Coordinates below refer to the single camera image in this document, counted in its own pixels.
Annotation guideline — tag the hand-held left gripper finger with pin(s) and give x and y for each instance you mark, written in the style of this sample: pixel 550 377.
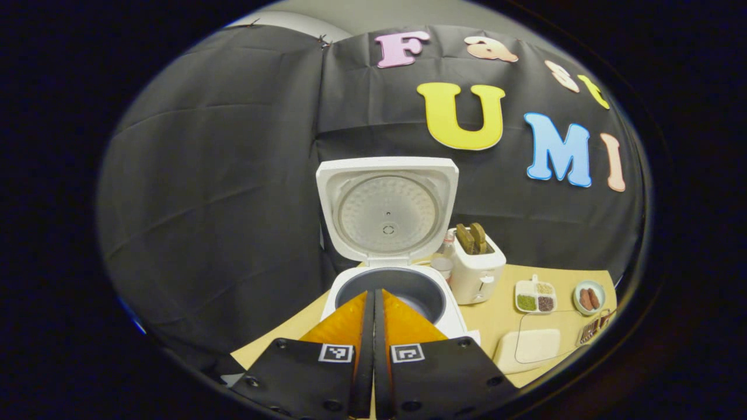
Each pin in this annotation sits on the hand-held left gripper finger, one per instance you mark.
pixel 380 361
pixel 366 361

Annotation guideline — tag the white rice cooker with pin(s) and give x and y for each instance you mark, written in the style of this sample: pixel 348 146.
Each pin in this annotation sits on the white rice cooker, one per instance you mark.
pixel 388 216

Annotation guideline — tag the pile of rice grains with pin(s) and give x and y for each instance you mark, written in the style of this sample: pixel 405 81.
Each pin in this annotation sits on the pile of rice grains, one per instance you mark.
pixel 544 288

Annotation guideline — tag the clear chopstick holder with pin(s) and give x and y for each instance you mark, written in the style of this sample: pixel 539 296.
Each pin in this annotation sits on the clear chopstick holder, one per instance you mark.
pixel 588 333

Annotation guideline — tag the grey inner pot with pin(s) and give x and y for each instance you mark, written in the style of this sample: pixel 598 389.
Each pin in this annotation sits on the grey inner pot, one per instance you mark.
pixel 417 291

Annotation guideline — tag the white toaster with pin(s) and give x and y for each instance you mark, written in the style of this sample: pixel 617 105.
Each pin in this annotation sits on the white toaster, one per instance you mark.
pixel 475 277

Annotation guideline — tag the clear bottle red label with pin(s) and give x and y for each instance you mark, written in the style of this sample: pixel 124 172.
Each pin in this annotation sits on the clear bottle red label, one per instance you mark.
pixel 446 248

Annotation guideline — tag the cream rectangular box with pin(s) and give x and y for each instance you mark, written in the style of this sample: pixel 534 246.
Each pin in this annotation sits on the cream rectangular box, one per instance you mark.
pixel 525 353

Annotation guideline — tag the brown bread slice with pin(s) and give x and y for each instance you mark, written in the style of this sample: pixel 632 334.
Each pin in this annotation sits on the brown bread slice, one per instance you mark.
pixel 480 236
pixel 465 239

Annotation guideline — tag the pile of green beans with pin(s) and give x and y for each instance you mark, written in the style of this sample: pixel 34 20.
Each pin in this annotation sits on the pile of green beans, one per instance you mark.
pixel 526 302

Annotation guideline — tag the white divided dish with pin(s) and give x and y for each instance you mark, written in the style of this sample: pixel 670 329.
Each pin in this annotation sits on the white divided dish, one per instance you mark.
pixel 536 296

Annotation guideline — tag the pile of dark beans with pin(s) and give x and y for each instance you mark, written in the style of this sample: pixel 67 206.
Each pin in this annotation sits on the pile of dark beans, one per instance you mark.
pixel 545 303

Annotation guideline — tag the transparent flat lid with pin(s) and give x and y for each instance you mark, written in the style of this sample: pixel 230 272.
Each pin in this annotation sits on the transparent flat lid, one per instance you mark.
pixel 569 326

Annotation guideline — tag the brown meat piece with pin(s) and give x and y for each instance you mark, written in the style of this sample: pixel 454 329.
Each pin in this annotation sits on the brown meat piece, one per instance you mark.
pixel 585 300
pixel 594 297

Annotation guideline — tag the pale green plate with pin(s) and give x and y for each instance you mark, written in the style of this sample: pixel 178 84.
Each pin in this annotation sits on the pale green plate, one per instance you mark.
pixel 588 284

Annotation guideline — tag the black backdrop cloth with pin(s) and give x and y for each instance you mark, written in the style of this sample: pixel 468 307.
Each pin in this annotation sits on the black backdrop cloth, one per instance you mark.
pixel 204 204

